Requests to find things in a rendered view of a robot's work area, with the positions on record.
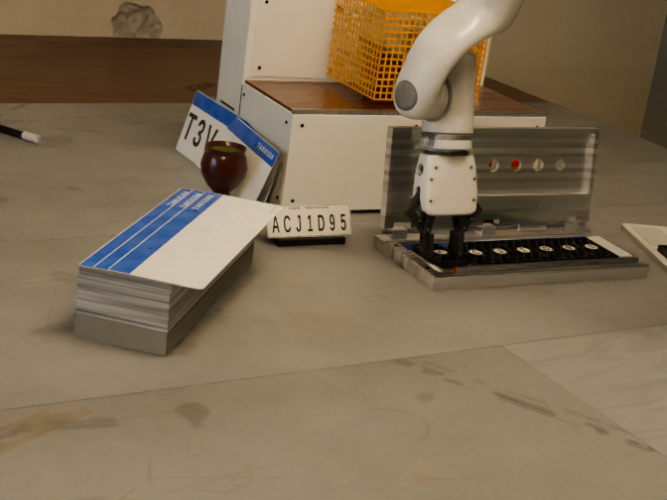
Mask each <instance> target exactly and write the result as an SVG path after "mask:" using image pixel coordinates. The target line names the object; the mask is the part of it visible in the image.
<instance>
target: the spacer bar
mask: <svg viewBox="0 0 667 500"><path fill-rule="evenodd" d="M587 238H589V239H591V240H593V241H594V242H596V243H597V244H599V245H600V246H602V247H604V248H606V249H607V250H609V251H611V252H613V253H614V254H616V255H618V256H619V257H632V255H631V254H629V253H627V252H626V251H624V250H622V249H620V248H619V247H617V246H615V245H613V244H611V243H610V242H608V241H606V240H604V239H603V238H601V237H599V236H590V237H587Z"/></svg>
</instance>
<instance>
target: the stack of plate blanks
mask: <svg viewBox="0 0 667 500"><path fill-rule="evenodd" d="M192 190H193V189H188V188H180V189H178V190H177V191H176V192H174V193H173V194H172V195H170V196H169V197H168V198H166V199H165V200H164V201H162V202H161V203H160V204H158V205H157V206H156V207H154V208H153V209H152V210H150V211H149V212H148V213H146V214H145V215H144V216H142V217H141V218H140V219H138V220H137V221H136V222H134V223H133V224H132V225H130V226H129V227H127V228H126V229H125V230H123V231H122V232H121V233H119V234H118V235H117V236H115V237H114V238H113V239H111V240H110V241H109V242H107V243H106V244H105V245H103V246H102V247H101V248H99V249H98V250H97V251H95V252H94V253H93V254H91V255H90V256H89V257H87V258H86V259H85V260H83V261H82V262H81V263H79V265H78V266H77V267H79V273H78V274H77V280H76V281H77V287H76V288H77V293H76V310H75V314H74V323H73V336H75V337H80V338H84V339H89V340H93V341H98V342H102V343H107V344H111V345H116V346H120V347H125V348H129V349H134V350H138V351H143V352H147V353H152V354H156V355H161V356H166V355H167V354H168V353H169V352H170V351H171V350H172V349H173V348H174V347H175V346H176V345H177V343H178V342H179V341H180V340H181V339H182V338H183V337H184V336H185V335H186V334H187V333H188V332H189V331H190V329H191V328H192V327H193V326H194V325H195V324H196V323H197V322H198V321H199V320H200V319H201V317H202V316H203V315H204V314H205V313H206V312H207V311H208V310H209V309H210V308H211V307H212V306H213V304H214V303H215V302H216V301H217V300H218V299H219V298H220V297H221V296H222V295H223V294H224V293H225V292H226V290H227V289H228V288H229V287H230V286H231V285H232V284H233V283H234V282H235V281H236V280H237V279H238V277H239V276H240V275H241V274H242V273H243V272H244V271H245V270H246V269H247V268H248V267H249V266H250V264H251V263H252V258H253V250H254V238H253V239H252V240H251V241H250V242H249V243H248V244H247V245H246V246H245V247H244V248H243V249H242V250H241V251H240V252H239V253H238V254H237V255H236V256H235V258H234V259H233V260H232V261H231V262H230V263H229V264H228V265H227V266H226V267H225V268H224V269H223V270H222V271H221V272H220V273H219V274H218V275H217V276H216V277H215V278H214V279H213V280H212V281H211V282H210V283H209V284H208V285H207V286H206V287H205V288H204V289H203V290H196V289H191V288H183V287H178V286H174V285H169V284H164V283H160V282H155V281H150V280H145V279H141V278H136V277H131V276H126V275H122V274H117V273H112V272H108V271H103V270H98V269H94V268H93V266H94V265H96V264H97V263H98V262H100V261H101V260H102V259H104V258H105V257H106V256H107V255H109V254H110V253H111V252H113V251H114V250H115V249H116V248H118V247H119V246H120V245H122V244H123V243H124V242H126V241H127V240H128V239H129V238H131V237H132V236H133V235H135V234H136V233H137V232H139V231H140V230H141V229H142V228H144V227H145V226H146V225H148V224H149V223H150V222H152V221H153V220H154V219H155V218H157V217H158V216H159V215H161V214H162V213H163V212H165V211H166V210H167V209H168V208H170V207H171V206H172V205H174V204H175V203H176V202H178V201H179V200H180V199H181V198H183V197H184V196H185V195H187V194H188V193H189V192H191V191H192Z"/></svg>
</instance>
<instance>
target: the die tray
mask: <svg viewBox="0 0 667 500"><path fill-rule="evenodd" d="M621 230H622V231H623V232H624V233H625V234H626V235H627V236H628V237H629V238H630V239H632V240H633V241H634V242H635V243H636V244H637V245H638V246H639V247H640V248H641V249H642V250H643V251H644V252H645V253H646V254H647V255H648V256H649V257H650V258H651V259H652V260H653V261H654V262H656V263H657V264H658V265H659V266H660V267H661V268H662V269H663V270H664V271H665V272H666V273H667V259H666V258H665V257H664V256H663V255H662V254H661V253H659V252H658V251H657V248H658V244H659V245H667V227H665V226H654V225H642V224H631V223H622V225H621Z"/></svg>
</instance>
